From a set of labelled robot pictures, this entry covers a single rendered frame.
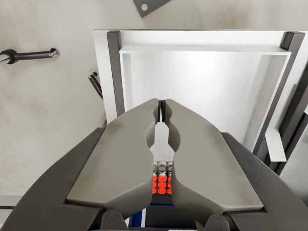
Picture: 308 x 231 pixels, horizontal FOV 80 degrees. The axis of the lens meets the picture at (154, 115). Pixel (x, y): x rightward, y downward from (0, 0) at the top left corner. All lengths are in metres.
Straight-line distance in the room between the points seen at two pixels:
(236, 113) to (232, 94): 0.05
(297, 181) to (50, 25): 1.37
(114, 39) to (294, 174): 0.53
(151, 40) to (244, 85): 0.19
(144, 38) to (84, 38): 0.99
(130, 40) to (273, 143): 0.35
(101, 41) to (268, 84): 0.30
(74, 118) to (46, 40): 0.58
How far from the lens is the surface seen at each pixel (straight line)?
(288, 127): 0.46
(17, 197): 0.80
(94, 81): 1.28
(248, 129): 0.45
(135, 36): 0.33
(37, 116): 1.73
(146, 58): 0.34
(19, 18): 1.46
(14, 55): 1.40
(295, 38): 0.37
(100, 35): 0.34
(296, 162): 0.57
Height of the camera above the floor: 1.21
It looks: 57 degrees down
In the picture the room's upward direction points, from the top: 177 degrees counter-clockwise
